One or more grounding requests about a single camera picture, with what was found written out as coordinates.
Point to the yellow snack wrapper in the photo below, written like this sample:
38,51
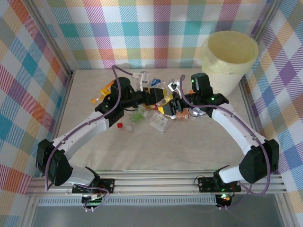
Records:
162,109

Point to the small orange labelled bottle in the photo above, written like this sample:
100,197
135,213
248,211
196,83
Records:
183,116

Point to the orange snack packet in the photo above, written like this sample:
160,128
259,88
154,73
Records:
191,91

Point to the clear plastic box with labels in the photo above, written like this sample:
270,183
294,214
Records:
159,120

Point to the orange pill bottle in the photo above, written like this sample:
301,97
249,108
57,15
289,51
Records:
106,88

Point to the clear bottle with green label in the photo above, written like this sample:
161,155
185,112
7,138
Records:
136,117

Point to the clear plastic wrapper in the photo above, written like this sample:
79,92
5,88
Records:
198,113

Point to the clear bottle with orange cap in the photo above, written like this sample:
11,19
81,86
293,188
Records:
94,101

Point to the white bottle cap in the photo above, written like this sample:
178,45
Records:
129,128

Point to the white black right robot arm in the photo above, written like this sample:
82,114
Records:
236,127

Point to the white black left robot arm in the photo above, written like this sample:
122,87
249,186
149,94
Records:
78,132

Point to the white round plastic bin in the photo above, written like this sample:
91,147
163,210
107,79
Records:
220,85

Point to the clear bottle with blue label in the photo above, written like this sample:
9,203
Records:
155,82

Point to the red bottle cap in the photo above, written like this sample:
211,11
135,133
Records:
120,125

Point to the colourful plaid backdrop panel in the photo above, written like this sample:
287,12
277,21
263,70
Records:
288,94
142,28
19,82

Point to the control circuit board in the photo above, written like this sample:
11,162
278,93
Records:
223,198
92,203

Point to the grey metal plate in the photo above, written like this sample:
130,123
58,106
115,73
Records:
154,217

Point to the aluminium table side rail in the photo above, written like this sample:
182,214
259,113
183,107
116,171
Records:
62,99
248,101

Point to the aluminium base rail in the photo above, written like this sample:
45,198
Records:
154,184

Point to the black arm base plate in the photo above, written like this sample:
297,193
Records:
204,184
109,184

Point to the aluminium frame post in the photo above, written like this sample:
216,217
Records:
52,40
265,21

